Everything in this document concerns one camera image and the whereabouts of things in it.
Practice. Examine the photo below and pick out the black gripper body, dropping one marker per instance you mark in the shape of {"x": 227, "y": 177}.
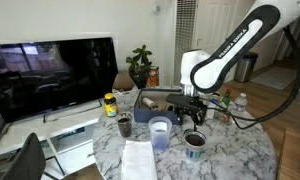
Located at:
{"x": 186, "y": 105}

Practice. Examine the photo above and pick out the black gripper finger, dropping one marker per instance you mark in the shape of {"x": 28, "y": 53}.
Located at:
{"x": 194, "y": 126}

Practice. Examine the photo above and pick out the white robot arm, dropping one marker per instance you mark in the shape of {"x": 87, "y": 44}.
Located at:
{"x": 205, "y": 73}

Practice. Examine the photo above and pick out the clear plastic cup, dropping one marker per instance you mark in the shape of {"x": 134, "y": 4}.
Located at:
{"x": 160, "y": 128}

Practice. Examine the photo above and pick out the blue cardboard box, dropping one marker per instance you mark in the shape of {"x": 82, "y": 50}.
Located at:
{"x": 143, "y": 113}

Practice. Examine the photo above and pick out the white tube in box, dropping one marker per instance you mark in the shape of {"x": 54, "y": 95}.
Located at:
{"x": 148, "y": 102}

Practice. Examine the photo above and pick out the orange snack box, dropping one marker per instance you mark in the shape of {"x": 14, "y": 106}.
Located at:
{"x": 153, "y": 78}

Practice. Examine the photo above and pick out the brown cardboard box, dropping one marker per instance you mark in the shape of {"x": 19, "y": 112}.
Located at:
{"x": 123, "y": 82}

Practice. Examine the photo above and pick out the white bottle blue cap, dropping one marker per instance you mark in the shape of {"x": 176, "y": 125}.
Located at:
{"x": 211, "y": 108}

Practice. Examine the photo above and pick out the green glass bottle red cap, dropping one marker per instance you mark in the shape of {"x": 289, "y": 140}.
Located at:
{"x": 226, "y": 98}

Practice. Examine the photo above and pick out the clear water bottle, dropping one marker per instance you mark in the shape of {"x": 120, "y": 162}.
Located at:
{"x": 239, "y": 105}

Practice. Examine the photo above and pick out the green potted plant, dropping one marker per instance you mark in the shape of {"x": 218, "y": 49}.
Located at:
{"x": 139, "y": 66}

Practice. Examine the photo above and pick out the silver trash can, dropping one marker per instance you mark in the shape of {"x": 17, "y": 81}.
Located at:
{"x": 245, "y": 67}

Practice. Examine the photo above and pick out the white folded paper napkin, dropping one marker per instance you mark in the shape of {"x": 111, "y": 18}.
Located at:
{"x": 138, "y": 161}

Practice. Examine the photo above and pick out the yellow lid vitamin bottle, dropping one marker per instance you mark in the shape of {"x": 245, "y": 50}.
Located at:
{"x": 110, "y": 105}

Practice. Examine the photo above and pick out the white tv stand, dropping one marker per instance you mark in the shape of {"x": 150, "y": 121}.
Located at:
{"x": 66, "y": 136}

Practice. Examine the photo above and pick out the flat screen television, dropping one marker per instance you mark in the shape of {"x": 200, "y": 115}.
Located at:
{"x": 40, "y": 77}

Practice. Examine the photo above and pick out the black chair back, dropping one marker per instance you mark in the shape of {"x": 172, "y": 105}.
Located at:
{"x": 29, "y": 163}

